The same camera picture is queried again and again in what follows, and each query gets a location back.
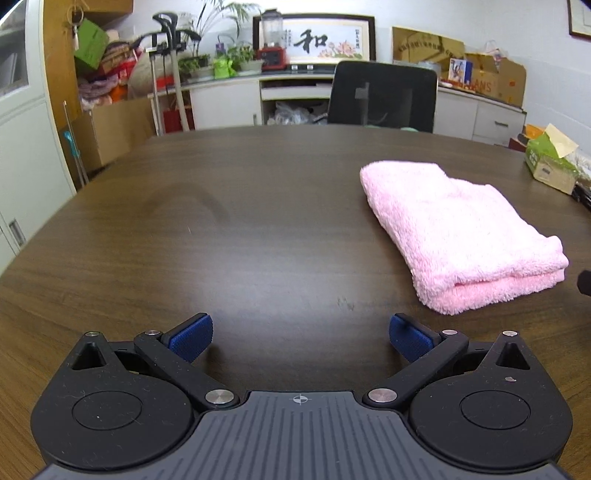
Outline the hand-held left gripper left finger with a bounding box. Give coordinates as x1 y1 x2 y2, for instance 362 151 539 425
70 313 238 413

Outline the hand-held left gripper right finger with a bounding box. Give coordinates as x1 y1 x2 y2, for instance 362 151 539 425
362 314 532 409

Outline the pink towel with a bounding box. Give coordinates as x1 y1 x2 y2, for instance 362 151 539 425
359 160 570 316

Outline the green tissue box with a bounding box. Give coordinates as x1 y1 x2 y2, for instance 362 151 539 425
525 123 581 195

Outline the open printed cardboard box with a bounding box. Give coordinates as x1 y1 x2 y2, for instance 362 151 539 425
464 52 527 108

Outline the large brown cardboard box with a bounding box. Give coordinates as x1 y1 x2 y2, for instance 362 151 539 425
74 97 155 172

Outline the red bag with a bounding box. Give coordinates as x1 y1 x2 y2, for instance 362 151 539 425
161 104 195 133

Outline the black office chair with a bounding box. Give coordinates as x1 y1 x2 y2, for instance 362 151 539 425
327 60 438 134

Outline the white sideboard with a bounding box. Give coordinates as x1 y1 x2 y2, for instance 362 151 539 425
148 69 527 148

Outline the small blue white box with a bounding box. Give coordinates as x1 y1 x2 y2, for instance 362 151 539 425
448 58 472 84

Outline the clear plastic bag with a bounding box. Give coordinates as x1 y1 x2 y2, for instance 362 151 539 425
268 102 328 126

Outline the metal crutch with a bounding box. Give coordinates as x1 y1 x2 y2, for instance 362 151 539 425
152 13 195 134
131 32 163 137

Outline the white glass door cabinet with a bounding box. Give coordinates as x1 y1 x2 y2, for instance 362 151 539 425
0 0 77 278

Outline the small potted plant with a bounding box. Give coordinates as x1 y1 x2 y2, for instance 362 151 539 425
231 44 265 75
178 53 213 80

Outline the pile of bags and cloths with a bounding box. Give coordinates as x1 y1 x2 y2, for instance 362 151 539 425
76 30 154 112

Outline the brass plaque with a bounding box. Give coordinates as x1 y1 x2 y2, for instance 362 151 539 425
392 26 466 65

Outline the red blender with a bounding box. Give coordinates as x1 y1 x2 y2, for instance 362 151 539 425
256 8 288 71

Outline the framed calligraphy picture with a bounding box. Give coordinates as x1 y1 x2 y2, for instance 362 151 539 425
253 14 376 65

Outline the green cardboard box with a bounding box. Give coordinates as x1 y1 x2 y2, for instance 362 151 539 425
74 17 110 70

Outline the tall palm plant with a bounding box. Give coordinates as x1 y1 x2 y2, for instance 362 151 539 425
185 0 262 61

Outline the dream catcher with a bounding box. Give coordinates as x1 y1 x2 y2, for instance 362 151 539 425
68 2 86 49

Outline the framed wall picture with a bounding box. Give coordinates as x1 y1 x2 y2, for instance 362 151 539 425
567 0 591 40

